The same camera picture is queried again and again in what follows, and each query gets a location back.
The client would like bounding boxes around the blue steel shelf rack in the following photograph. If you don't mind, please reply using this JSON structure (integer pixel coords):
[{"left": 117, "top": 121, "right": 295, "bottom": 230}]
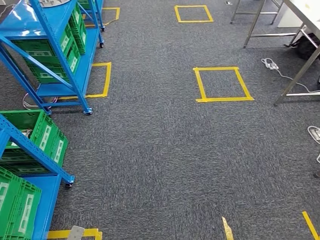
[
  {"left": 0, "top": 0, "right": 106, "bottom": 116},
  {"left": 0, "top": 114, "right": 75, "bottom": 240},
  {"left": 77, "top": 0, "right": 106, "bottom": 32}
]

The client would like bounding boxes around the yellow floor tape outline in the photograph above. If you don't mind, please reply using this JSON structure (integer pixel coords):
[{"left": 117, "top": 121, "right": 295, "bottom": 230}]
[
  {"left": 301, "top": 210, "right": 320, "bottom": 240},
  {"left": 47, "top": 227, "right": 103, "bottom": 240}
]

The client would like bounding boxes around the black bag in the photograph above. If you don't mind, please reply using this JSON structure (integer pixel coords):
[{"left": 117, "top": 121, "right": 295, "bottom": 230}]
[{"left": 284, "top": 33, "right": 320, "bottom": 61}]

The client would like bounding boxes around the white floor cable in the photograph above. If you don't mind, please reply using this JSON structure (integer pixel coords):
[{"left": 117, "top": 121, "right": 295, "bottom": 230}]
[{"left": 260, "top": 57, "right": 320, "bottom": 95}]

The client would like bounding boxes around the steel frame table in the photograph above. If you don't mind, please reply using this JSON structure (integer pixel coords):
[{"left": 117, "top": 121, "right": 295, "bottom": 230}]
[{"left": 229, "top": 0, "right": 284, "bottom": 26}]

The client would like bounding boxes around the chrome stanchion post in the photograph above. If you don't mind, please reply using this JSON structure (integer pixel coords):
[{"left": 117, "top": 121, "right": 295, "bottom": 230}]
[{"left": 22, "top": 92, "right": 59, "bottom": 111}]

